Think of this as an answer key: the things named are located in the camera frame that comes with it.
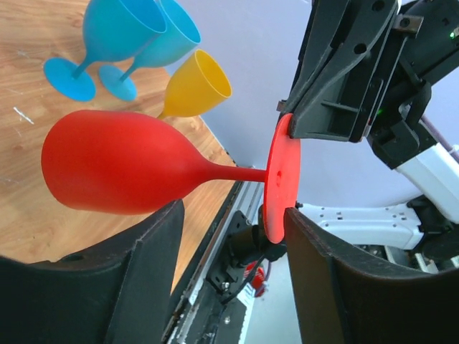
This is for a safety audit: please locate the light blue wine glass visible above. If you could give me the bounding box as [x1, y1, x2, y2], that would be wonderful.
[98, 1, 202, 102]

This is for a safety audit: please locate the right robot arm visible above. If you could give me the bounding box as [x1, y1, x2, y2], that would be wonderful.
[278, 1, 458, 271]

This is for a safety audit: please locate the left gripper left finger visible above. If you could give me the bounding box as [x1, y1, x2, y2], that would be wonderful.
[1, 201, 184, 343]

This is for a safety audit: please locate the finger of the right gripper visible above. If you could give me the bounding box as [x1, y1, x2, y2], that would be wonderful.
[281, 1, 398, 140]

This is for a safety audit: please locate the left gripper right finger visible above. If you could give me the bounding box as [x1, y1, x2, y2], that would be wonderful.
[285, 208, 458, 343]

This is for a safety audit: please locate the red wine glass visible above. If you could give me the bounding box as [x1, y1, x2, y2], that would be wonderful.
[41, 110, 301, 244]

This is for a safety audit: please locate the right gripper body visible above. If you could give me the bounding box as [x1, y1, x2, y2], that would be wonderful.
[349, 0, 459, 144]

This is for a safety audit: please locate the yellow wine glass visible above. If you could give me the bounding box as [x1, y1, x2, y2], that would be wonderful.
[158, 49, 232, 119]

